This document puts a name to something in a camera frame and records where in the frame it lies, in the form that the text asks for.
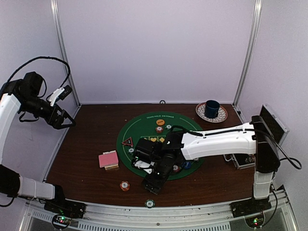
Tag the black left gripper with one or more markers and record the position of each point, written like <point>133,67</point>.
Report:
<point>56,123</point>

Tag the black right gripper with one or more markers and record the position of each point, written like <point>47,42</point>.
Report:
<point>152,185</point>

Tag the red 5 chip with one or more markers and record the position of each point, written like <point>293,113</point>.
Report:
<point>159,129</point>
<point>176,168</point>

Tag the green 20 chip stack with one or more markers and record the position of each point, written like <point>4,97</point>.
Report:
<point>149,203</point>

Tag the red chip stack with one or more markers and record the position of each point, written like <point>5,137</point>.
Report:
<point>124,186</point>

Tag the red backed card deck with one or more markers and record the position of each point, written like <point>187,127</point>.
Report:
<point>101,160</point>

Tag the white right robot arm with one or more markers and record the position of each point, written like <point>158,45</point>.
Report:
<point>182,145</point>

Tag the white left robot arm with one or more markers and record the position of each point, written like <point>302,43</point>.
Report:
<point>17,98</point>

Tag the blue small blind button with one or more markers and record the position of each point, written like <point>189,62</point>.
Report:
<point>186,165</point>

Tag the round green poker mat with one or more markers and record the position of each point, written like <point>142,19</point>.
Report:
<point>143,127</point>

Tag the orange big blind button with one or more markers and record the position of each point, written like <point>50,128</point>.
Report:
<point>160,122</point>

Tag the black red triangular dealer button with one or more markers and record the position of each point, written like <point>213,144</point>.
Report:
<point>128,142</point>

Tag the playing card box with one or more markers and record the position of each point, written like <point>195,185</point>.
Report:
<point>111,166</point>

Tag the dark blue mug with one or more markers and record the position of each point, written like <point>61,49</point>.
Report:
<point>211,109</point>

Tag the patterned saucer plate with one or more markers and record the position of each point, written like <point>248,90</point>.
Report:
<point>222,114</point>

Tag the aluminium poker chip case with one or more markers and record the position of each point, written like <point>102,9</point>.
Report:
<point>278,129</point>

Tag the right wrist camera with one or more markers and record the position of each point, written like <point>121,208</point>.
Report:
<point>146,154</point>

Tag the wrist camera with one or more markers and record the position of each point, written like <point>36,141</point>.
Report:
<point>146,154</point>
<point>59,94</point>

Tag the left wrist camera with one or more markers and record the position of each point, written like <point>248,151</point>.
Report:
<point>59,94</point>

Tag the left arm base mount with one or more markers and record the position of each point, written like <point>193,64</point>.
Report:
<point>64,210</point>

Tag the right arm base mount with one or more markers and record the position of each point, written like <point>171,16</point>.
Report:
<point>252,210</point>

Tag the left aluminium frame post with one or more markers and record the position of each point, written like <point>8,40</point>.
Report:
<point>59,33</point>

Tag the aluminium frame post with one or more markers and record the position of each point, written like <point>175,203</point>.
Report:
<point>249,51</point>
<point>59,33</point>

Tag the aluminium table front rail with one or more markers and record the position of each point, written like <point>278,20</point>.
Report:
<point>211,217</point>

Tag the right aluminium frame post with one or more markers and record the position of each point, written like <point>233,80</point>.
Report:
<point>249,51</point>

